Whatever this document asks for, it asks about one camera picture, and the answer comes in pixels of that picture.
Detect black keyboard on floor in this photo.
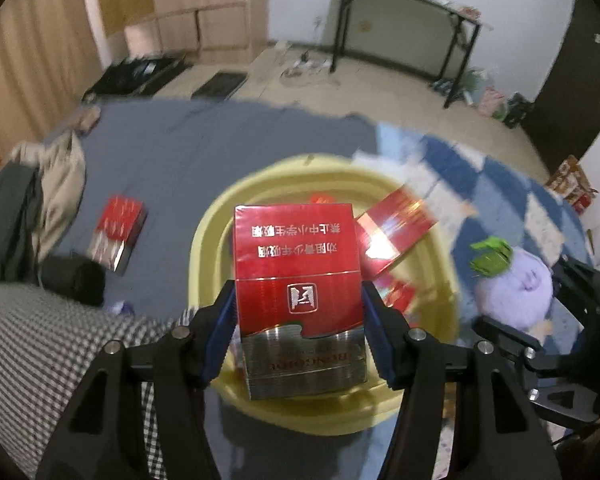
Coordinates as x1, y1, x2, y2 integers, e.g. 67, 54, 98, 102
190, 70, 248, 101

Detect colourful cardboard boxes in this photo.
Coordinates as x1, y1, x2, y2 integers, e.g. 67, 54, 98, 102
545, 155, 598, 216

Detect black frame folding table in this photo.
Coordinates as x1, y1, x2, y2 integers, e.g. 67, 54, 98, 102
329, 0, 490, 108

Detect wooden wardrobe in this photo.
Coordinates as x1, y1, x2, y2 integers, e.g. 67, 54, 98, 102
85, 0, 268, 67

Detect blue white checkered rug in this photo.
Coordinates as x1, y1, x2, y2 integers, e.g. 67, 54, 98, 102
353, 124, 592, 346

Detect red cigarette pack on sheet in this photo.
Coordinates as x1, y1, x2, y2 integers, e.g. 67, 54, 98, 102
86, 195, 147, 275

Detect black bag by door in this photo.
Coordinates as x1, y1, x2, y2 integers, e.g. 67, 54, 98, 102
503, 92, 533, 129

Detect pink snack bag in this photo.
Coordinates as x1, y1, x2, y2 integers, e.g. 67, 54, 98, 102
477, 87, 506, 117

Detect red silver cigarette pack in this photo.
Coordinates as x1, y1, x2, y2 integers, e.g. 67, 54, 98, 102
233, 203, 367, 400

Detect black white checkered cloth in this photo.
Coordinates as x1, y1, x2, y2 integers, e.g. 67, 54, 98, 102
0, 284, 191, 478

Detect grey bed sheet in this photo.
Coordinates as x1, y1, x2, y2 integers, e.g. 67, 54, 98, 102
55, 99, 377, 320

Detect yellow plastic basin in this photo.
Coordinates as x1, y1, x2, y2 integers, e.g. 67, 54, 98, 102
188, 155, 460, 437

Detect beige jacket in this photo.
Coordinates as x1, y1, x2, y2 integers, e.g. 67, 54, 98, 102
7, 130, 86, 263

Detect dark wooden door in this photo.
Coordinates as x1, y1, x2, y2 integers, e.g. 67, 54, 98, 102
522, 0, 600, 172

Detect red gold cigarette carton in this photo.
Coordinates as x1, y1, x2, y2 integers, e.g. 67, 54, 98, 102
355, 186, 437, 280

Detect black open suitcase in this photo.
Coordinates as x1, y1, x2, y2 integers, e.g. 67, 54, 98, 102
81, 55, 192, 103

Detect purple plush toy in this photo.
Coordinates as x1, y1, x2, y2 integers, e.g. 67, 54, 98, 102
469, 236, 554, 332

